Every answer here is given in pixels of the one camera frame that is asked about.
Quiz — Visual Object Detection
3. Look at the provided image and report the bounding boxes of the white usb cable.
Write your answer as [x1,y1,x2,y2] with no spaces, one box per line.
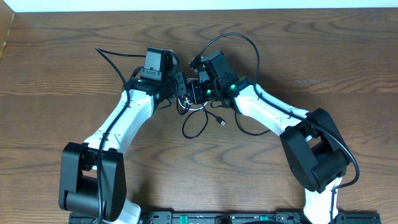
[182,96,208,112]

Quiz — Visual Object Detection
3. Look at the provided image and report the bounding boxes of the black usb cable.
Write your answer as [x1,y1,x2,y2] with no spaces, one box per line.
[176,93,272,140]

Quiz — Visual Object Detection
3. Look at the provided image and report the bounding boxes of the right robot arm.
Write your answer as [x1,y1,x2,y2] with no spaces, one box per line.
[189,50,349,223]

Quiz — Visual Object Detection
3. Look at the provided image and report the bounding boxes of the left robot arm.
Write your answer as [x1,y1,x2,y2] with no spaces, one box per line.
[58,47,187,223]

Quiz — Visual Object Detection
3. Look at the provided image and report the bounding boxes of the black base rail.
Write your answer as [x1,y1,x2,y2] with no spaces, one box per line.
[68,210,382,224]

